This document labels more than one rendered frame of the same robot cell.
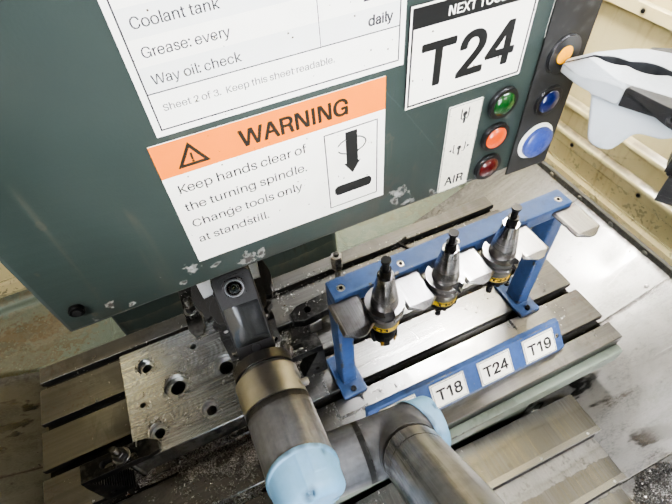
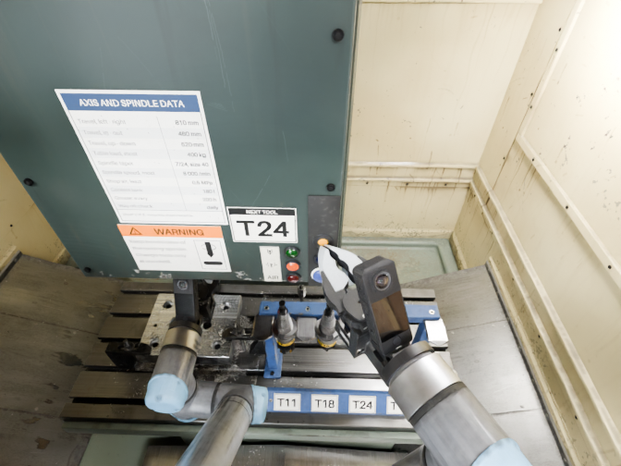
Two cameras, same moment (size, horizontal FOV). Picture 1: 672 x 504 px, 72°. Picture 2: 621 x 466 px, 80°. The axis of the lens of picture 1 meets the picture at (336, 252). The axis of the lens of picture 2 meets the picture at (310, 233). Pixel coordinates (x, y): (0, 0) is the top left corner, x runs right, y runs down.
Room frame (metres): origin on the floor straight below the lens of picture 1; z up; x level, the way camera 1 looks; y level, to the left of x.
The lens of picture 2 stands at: (-0.04, -0.31, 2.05)
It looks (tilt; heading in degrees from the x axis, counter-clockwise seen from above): 45 degrees down; 22
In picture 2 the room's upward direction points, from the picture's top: straight up
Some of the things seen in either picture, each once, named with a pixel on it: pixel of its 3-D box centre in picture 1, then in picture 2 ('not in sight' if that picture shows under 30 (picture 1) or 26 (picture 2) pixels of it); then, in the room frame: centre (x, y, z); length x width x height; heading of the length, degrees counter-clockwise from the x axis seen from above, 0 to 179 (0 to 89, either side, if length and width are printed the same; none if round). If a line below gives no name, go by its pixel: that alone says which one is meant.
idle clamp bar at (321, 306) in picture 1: (343, 299); not in sight; (0.60, -0.01, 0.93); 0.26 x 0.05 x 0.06; 115
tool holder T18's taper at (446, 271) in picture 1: (447, 261); (328, 320); (0.43, -0.17, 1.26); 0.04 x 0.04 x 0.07
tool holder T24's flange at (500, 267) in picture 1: (500, 255); not in sight; (0.47, -0.27, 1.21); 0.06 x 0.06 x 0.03
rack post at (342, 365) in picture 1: (343, 341); (270, 340); (0.43, 0.00, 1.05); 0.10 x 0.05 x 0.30; 20
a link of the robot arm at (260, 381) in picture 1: (273, 387); (183, 342); (0.23, 0.09, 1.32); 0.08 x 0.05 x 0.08; 110
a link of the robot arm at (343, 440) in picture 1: (318, 470); (191, 398); (0.16, 0.05, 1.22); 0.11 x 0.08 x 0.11; 106
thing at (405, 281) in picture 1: (414, 292); (306, 329); (0.41, -0.12, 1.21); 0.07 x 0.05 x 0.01; 20
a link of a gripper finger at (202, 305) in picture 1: (213, 299); not in sight; (0.34, 0.16, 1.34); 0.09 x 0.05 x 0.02; 34
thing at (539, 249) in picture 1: (527, 244); not in sight; (0.49, -0.33, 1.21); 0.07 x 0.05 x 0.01; 20
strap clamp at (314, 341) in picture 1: (291, 359); (243, 337); (0.44, 0.11, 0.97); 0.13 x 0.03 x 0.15; 110
